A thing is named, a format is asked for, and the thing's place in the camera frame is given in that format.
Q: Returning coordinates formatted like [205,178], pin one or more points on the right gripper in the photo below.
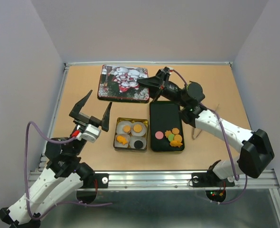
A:
[160,82]

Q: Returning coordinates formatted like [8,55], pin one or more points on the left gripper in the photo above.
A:
[105,121]

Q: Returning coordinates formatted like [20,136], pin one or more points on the orange fish cookie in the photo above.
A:
[121,139]
[175,143]

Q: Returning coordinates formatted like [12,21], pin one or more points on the orange shell cookie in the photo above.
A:
[126,129]
[175,131]

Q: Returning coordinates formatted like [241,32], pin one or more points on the gold tin lid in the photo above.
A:
[120,84]

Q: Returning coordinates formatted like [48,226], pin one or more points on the gold cookie tin base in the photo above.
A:
[132,120]

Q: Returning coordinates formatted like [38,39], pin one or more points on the metal tongs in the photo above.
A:
[195,133]

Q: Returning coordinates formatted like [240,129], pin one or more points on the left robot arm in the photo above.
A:
[64,172]

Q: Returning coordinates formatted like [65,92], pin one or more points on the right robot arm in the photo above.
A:
[254,147]

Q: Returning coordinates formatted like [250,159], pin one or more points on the white paper cup back left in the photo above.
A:
[120,126]

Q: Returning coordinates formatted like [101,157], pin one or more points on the white paper cup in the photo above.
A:
[134,138]
[119,144]
[120,126]
[142,133]

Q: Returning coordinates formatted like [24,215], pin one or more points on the black tray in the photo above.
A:
[164,116]

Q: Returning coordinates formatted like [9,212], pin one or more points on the white paper cup front left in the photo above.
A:
[119,144]

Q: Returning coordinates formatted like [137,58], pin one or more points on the white paper cup back right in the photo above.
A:
[142,133]

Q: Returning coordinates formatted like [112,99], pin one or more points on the orange star cookie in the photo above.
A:
[168,133]

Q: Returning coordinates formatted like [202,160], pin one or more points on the white paper cup front right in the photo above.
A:
[134,138]

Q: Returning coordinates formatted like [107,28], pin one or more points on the pink round cookie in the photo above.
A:
[159,135]

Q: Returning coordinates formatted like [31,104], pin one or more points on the green round cookie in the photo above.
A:
[171,137]

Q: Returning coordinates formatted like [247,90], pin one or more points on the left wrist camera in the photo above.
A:
[89,133]

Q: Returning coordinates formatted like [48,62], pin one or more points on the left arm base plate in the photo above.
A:
[96,181]

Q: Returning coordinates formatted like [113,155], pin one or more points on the aluminium front rail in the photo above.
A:
[173,180]

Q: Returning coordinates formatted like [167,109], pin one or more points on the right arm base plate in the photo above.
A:
[206,179]

